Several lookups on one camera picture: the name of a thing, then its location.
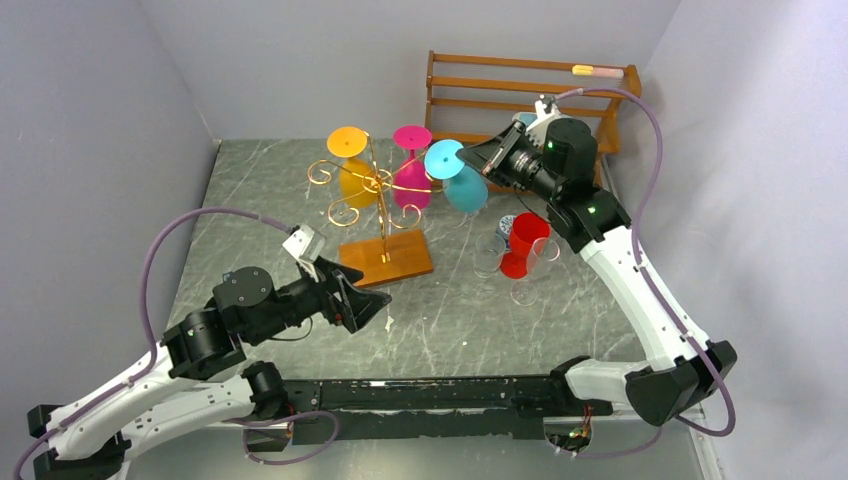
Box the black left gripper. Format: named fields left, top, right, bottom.
left=250, top=255, right=393, bottom=344

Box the light blue wine glass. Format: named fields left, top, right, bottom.
left=424, top=139, right=489, bottom=213

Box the gold wire wine glass rack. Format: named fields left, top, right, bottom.
left=307, top=130, right=434, bottom=287

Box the red wine glass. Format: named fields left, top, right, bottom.
left=500, top=212, right=551, bottom=280

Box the clear wine glass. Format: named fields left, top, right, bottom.
left=510, top=238, right=561, bottom=306
left=472, top=232, right=506, bottom=279

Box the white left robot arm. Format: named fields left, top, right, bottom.
left=28, top=258, right=391, bottom=479

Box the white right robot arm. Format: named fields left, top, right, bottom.
left=457, top=118, right=738, bottom=426

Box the pink wine glass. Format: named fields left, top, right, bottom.
left=393, top=125, right=432, bottom=210

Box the orange wine glass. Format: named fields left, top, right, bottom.
left=326, top=126, right=377, bottom=208

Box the light blue packaged item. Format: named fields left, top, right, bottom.
left=512, top=112, right=537, bottom=128

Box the brown wooden shelf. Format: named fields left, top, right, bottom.
left=425, top=51, right=642, bottom=186

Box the yellow pink tube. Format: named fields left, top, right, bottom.
left=571, top=64, right=625, bottom=80

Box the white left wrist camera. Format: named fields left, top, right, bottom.
left=282, top=225, right=326, bottom=281

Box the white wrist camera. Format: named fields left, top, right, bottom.
left=527, top=94, right=565, bottom=137
left=282, top=225, right=326, bottom=281

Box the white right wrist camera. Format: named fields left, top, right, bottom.
left=527, top=94, right=565, bottom=137

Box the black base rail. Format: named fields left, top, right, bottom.
left=246, top=362, right=613, bottom=445

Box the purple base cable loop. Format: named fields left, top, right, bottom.
left=221, top=409, right=344, bottom=466

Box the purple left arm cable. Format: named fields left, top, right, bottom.
left=11, top=207, right=296, bottom=480

